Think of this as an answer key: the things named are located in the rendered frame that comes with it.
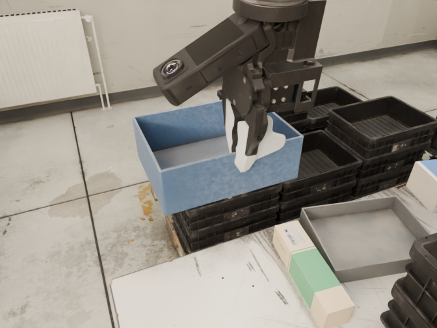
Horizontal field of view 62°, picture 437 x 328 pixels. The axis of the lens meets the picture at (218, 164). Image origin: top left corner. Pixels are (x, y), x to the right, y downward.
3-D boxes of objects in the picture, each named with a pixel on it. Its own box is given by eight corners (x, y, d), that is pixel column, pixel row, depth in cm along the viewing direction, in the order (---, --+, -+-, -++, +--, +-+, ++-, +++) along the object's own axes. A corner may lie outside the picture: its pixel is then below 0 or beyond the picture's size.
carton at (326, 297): (348, 322, 73) (355, 305, 69) (322, 330, 71) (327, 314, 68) (294, 237, 91) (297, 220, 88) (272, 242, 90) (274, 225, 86)
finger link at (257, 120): (263, 161, 41) (272, 92, 35) (250, 164, 40) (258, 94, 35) (246, 138, 44) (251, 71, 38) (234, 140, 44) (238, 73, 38)
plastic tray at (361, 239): (391, 208, 100) (396, 194, 97) (439, 267, 84) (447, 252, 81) (298, 221, 96) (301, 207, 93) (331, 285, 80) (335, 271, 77)
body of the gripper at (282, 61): (313, 116, 40) (340, 2, 32) (242, 130, 38) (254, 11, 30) (279, 84, 46) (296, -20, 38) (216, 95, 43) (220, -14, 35)
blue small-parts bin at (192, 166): (164, 216, 46) (158, 172, 42) (138, 155, 57) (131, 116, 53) (298, 177, 52) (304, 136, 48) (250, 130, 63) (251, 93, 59)
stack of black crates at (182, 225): (192, 273, 149) (186, 190, 123) (171, 224, 171) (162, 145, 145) (276, 244, 162) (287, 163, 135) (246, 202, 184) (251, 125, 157)
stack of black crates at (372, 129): (348, 218, 175) (371, 140, 148) (312, 183, 197) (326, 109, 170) (410, 197, 187) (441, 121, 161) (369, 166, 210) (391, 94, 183)
